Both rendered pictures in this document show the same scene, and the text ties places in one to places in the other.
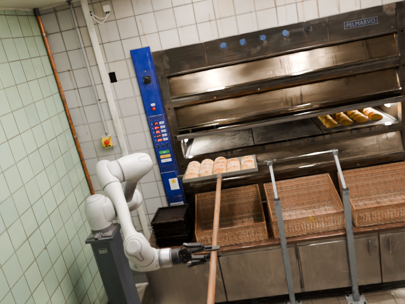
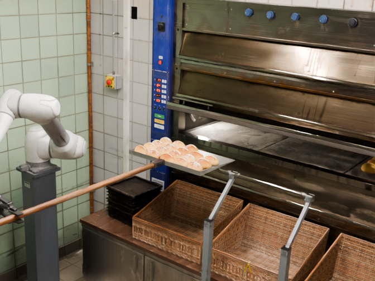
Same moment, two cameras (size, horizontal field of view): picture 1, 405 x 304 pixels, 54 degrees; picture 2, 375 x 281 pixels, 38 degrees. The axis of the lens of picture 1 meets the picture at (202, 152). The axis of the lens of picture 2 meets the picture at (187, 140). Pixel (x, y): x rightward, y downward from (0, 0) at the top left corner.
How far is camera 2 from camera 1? 1.70 m
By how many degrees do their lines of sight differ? 28
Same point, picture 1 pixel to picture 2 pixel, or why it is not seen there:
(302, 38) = (344, 33)
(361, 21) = not seen: outside the picture
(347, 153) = (363, 214)
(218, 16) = not seen: outside the picture
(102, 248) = (27, 181)
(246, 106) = (255, 98)
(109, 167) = (9, 97)
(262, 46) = (292, 28)
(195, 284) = (119, 272)
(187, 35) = not seen: outside the picture
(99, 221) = (30, 153)
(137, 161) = (37, 103)
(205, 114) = (210, 90)
